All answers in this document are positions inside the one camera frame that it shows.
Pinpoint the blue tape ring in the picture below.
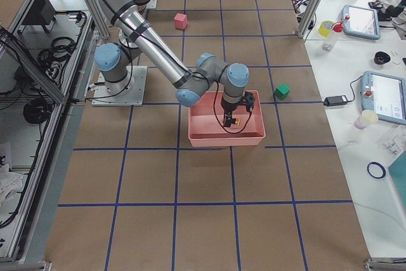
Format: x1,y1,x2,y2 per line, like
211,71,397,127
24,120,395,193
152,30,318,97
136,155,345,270
367,162,387,180

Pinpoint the pink plastic bin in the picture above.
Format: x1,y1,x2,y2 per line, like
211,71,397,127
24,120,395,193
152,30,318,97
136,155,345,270
187,90,266,149

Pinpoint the small black power brick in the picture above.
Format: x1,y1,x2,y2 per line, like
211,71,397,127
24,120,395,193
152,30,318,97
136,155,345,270
323,95,351,107

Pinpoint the pink cube near centre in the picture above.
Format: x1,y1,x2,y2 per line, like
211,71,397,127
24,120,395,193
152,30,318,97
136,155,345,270
173,13,188,30

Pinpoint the teach pendant far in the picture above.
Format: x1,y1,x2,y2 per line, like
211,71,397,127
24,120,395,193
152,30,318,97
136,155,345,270
341,4,381,40

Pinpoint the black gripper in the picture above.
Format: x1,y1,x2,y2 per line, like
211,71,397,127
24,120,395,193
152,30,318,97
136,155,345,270
221,95,245,126

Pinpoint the teach pendant near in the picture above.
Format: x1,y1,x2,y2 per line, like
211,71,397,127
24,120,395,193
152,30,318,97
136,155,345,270
360,71,405,125

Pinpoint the teach pendant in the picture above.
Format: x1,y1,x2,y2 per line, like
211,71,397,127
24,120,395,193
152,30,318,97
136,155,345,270
360,71,405,125
341,4,381,40

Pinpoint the green cube by bin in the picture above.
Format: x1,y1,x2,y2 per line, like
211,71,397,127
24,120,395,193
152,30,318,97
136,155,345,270
274,83,291,100

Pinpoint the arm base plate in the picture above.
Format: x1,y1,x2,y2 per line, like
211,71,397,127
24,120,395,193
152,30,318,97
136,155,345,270
91,65,148,107

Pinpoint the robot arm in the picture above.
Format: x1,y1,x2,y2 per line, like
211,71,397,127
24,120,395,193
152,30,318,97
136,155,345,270
98,0,254,128

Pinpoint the squeeze bottle red cap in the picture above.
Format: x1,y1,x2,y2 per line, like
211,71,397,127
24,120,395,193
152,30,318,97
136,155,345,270
322,21,344,52

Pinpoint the yellow tape roll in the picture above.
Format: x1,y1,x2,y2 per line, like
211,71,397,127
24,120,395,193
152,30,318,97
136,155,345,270
318,20,334,37

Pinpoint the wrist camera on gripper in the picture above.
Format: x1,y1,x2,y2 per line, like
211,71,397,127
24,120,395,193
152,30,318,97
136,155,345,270
244,91,255,114

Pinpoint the white cloth rag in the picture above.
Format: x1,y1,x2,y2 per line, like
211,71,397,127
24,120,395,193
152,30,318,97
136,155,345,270
0,142,25,218

